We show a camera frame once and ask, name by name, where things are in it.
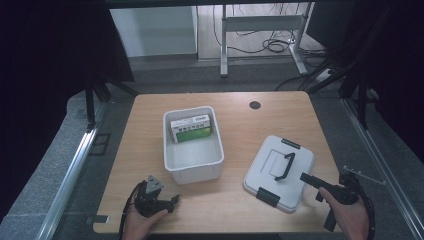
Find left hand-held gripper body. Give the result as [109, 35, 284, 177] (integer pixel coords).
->
[134, 175, 170, 219]

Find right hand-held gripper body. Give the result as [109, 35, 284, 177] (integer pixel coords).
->
[322, 172, 362, 233]

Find white lid with black handle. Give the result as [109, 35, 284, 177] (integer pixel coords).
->
[242, 134, 316, 215]

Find white plastic storage box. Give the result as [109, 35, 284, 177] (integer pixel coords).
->
[162, 105, 226, 186]

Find person's left hand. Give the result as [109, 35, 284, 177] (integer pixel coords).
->
[121, 202, 170, 240]

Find person's right hand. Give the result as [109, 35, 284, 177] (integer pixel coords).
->
[317, 186, 372, 240]

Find thin grey metal rod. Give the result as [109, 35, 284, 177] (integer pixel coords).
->
[342, 165, 388, 187]

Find green and white carton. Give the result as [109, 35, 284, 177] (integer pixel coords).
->
[169, 113, 213, 144]

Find dark floor plate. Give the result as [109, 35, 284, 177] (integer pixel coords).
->
[88, 132, 112, 157]

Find black metal stand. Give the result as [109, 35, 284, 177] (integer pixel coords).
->
[304, 3, 394, 132]

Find white power strip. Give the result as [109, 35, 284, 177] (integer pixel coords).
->
[314, 67, 335, 84]

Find black tripod stand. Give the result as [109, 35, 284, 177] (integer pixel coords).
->
[83, 78, 140, 132]

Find dark curtain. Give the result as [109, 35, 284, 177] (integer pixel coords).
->
[0, 0, 136, 224]
[306, 0, 424, 164]

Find white cabinet panel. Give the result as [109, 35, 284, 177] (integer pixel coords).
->
[109, 5, 198, 58]

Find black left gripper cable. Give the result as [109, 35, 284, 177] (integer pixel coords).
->
[118, 180, 148, 240]

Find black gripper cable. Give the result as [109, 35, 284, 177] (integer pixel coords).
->
[351, 178, 377, 240]
[118, 180, 148, 240]

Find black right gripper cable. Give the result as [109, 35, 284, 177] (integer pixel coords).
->
[351, 178, 377, 240]

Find aluminium floor rail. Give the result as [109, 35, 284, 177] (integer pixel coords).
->
[341, 98, 424, 240]
[35, 123, 102, 240]

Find black floor cables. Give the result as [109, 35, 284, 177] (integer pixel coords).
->
[211, 3, 329, 93]

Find white metal desk frame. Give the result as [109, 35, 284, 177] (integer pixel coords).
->
[219, 2, 315, 79]

